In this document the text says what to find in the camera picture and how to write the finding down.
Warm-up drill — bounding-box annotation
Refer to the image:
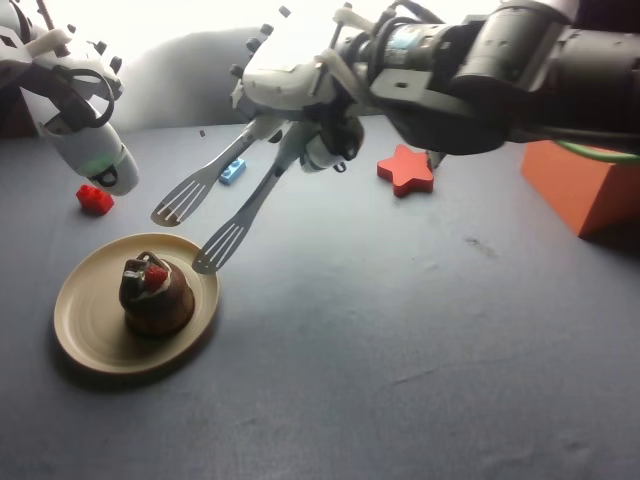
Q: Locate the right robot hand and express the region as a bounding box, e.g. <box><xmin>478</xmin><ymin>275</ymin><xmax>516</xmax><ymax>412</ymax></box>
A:
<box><xmin>229</xmin><ymin>4</ymin><xmax>366</xmax><ymax>174</ymax></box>

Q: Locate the orange textured block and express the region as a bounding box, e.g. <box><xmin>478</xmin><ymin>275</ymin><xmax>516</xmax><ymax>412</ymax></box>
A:
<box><xmin>520</xmin><ymin>139</ymin><xmax>640</xmax><ymax>239</ymax></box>

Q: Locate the red star block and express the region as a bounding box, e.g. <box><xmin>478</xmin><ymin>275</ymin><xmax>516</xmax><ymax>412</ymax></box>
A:
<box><xmin>376</xmin><ymin>144</ymin><xmax>435</xmax><ymax>199</ymax></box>

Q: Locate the thick green arm cable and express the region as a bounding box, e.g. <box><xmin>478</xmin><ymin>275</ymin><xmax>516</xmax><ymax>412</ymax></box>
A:
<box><xmin>554</xmin><ymin>139</ymin><xmax>640</xmax><ymax>164</ymax></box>

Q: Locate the brown canele pastry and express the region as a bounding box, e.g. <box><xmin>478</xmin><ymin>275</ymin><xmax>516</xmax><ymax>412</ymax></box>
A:
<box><xmin>118</xmin><ymin>251</ymin><xmax>196</xmax><ymax>336</ymax></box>

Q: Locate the white backdrop sheet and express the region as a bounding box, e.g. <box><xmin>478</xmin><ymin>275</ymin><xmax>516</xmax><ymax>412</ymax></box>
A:
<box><xmin>0</xmin><ymin>0</ymin><xmax>501</xmax><ymax>136</ymax></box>

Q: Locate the red toy brick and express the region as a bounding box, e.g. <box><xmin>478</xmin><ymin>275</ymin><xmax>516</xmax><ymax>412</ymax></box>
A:
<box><xmin>75</xmin><ymin>183</ymin><xmax>115</xmax><ymax>217</ymax></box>

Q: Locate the beige round plate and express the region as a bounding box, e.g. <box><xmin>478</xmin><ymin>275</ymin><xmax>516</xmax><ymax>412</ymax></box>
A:
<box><xmin>53</xmin><ymin>232</ymin><xmax>220</xmax><ymax>376</ymax></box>

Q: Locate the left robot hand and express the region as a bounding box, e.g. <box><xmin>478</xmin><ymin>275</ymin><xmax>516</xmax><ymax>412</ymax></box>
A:
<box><xmin>0</xmin><ymin>24</ymin><xmax>140</xmax><ymax>197</ymax></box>

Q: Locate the light blue toy brick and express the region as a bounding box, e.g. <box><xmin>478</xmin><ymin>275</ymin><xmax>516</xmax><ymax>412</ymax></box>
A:
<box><xmin>218</xmin><ymin>157</ymin><xmax>248</xmax><ymax>186</ymax></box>

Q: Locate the grey table cloth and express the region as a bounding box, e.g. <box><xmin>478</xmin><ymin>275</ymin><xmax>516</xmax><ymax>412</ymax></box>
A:
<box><xmin>0</xmin><ymin>114</ymin><xmax>640</xmax><ymax>480</ymax></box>

